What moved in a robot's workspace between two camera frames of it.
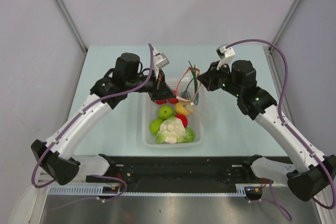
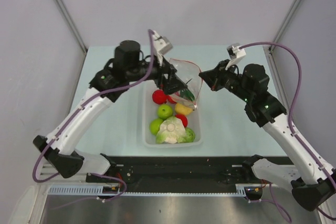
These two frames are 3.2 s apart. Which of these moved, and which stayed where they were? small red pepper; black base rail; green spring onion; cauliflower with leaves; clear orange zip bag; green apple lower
Moved: green spring onion; clear orange zip bag
Stayed: black base rail; green apple lower; small red pepper; cauliflower with leaves
